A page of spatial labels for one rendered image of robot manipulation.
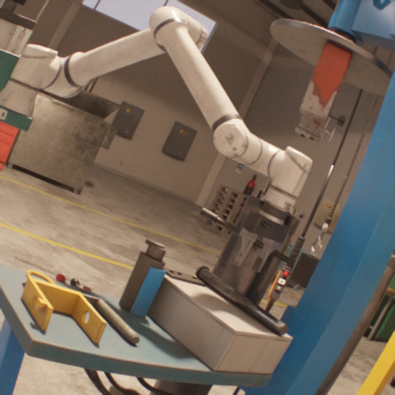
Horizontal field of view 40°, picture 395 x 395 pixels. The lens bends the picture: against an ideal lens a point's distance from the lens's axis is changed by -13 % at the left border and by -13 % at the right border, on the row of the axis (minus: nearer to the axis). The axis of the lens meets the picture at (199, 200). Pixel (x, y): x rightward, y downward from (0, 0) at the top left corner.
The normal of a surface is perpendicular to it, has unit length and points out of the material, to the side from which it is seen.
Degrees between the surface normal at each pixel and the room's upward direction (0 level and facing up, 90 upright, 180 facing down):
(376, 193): 90
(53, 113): 90
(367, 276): 90
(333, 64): 90
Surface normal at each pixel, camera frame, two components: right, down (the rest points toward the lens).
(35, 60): 0.26, 0.20
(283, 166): -0.52, -0.17
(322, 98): -0.16, 0.00
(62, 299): 0.54, 0.31
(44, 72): 0.74, 0.40
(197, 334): -0.72, -0.28
